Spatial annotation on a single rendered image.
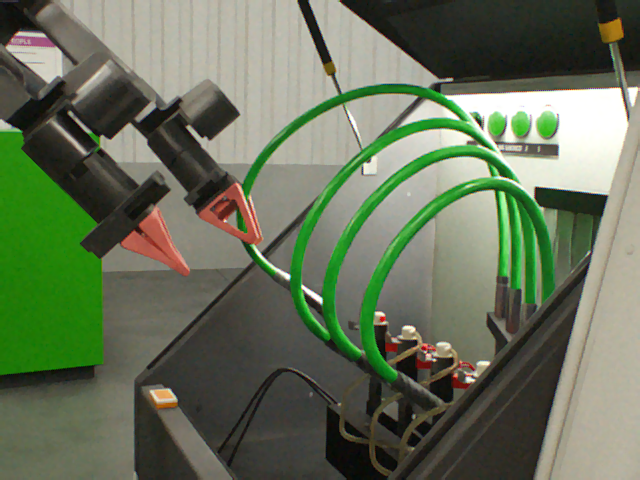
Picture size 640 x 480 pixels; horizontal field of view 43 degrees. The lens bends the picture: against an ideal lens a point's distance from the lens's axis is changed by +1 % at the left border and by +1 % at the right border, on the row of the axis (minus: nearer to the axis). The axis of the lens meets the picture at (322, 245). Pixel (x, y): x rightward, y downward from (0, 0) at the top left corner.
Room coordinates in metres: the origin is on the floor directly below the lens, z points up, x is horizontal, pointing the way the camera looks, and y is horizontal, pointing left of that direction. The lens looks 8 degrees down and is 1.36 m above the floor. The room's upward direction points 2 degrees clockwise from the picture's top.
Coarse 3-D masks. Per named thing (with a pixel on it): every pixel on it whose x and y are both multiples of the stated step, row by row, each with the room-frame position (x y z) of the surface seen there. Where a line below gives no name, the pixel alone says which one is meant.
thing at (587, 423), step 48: (624, 144) 0.74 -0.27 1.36; (624, 192) 0.73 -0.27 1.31; (624, 240) 0.71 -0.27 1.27; (624, 288) 0.69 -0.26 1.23; (576, 336) 0.72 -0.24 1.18; (624, 336) 0.67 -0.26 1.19; (576, 384) 0.71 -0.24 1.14; (624, 384) 0.66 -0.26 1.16; (576, 432) 0.68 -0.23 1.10; (624, 432) 0.64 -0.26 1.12
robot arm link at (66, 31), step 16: (32, 0) 1.33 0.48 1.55; (48, 0) 1.34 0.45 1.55; (32, 16) 1.33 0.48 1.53; (48, 16) 1.32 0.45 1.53; (64, 16) 1.31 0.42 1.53; (48, 32) 1.30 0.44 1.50; (64, 32) 1.28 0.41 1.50; (80, 32) 1.27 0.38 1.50; (64, 48) 1.27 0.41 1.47; (80, 48) 1.25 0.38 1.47; (96, 48) 1.24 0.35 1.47; (144, 80) 1.15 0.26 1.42
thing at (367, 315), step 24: (456, 192) 0.80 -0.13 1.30; (504, 192) 0.83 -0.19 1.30; (432, 216) 0.79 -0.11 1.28; (408, 240) 0.78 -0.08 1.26; (384, 264) 0.77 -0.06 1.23; (552, 264) 0.85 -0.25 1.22; (552, 288) 0.85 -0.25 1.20; (360, 312) 0.77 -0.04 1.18; (360, 336) 0.77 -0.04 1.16; (408, 384) 0.78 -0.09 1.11; (432, 408) 0.79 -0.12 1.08
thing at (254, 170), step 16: (336, 96) 1.09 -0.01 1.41; (352, 96) 1.09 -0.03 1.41; (368, 96) 1.10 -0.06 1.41; (432, 96) 1.11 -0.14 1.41; (304, 112) 1.08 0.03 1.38; (320, 112) 1.08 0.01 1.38; (464, 112) 1.11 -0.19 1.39; (288, 128) 1.08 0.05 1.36; (272, 144) 1.07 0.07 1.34; (256, 160) 1.07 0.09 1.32; (256, 176) 1.07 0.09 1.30; (496, 176) 1.12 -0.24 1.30; (496, 192) 1.12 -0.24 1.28; (496, 208) 1.13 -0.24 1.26; (240, 224) 1.07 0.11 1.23; (256, 256) 1.07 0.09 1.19; (272, 272) 1.07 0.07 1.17
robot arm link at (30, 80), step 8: (0, 48) 0.80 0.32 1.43; (0, 56) 0.80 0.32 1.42; (8, 56) 0.80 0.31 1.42; (0, 64) 0.80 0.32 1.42; (8, 64) 0.80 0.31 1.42; (16, 64) 0.80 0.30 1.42; (24, 64) 0.85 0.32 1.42; (16, 72) 0.79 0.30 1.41; (24, 72) 0.79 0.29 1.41; (32, 72) 0.85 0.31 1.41; (24, 80) 0.79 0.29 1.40; (32, 80) 0.80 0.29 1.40; (40, 80) 0.83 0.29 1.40; (32, 88) 0.80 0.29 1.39; (40, 88) 0.82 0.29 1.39
